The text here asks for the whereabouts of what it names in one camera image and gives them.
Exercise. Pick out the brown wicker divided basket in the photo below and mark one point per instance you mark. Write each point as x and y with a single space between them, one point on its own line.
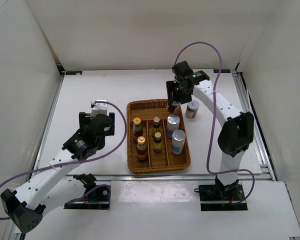
156 162

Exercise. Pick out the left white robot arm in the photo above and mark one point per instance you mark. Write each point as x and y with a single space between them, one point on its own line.
45 191

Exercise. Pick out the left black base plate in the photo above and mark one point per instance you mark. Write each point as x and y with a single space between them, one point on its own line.
98 199

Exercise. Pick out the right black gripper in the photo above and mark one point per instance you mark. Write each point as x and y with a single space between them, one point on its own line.
170 86

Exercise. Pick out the small yellow bottle beige cap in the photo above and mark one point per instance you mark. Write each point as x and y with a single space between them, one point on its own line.
156 126

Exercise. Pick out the red sauce bottle yellow cap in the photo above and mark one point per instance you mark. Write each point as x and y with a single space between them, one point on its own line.
137 129

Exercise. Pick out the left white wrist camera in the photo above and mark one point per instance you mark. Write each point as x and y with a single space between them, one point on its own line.
98 106

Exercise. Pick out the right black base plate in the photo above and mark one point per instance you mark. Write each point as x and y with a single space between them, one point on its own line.
211 199

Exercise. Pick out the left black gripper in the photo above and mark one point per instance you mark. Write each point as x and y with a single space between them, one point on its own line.
84 121

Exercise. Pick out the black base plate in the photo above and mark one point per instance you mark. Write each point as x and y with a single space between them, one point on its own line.
98 199
211 199

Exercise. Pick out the dark jar white lid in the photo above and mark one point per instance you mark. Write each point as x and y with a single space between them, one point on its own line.
172 107
192 109

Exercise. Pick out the white shaker silver lid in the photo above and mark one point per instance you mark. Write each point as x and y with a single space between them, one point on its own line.
172 124
178 141

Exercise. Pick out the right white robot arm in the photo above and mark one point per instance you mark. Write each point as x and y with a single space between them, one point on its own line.
237 127

